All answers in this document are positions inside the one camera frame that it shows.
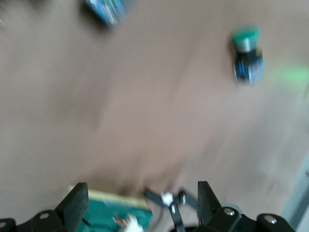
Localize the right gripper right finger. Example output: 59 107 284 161
197 180 242 229

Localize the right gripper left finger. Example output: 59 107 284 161
55 182 89 232

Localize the green load switch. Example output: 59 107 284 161
69 185 154 232

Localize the black zip tie bundle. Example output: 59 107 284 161
143 188 201 232

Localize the brown paper table cover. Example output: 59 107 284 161
0 0 309 232

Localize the green push button blue body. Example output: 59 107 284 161
229 25 264 87
81 0 127 27

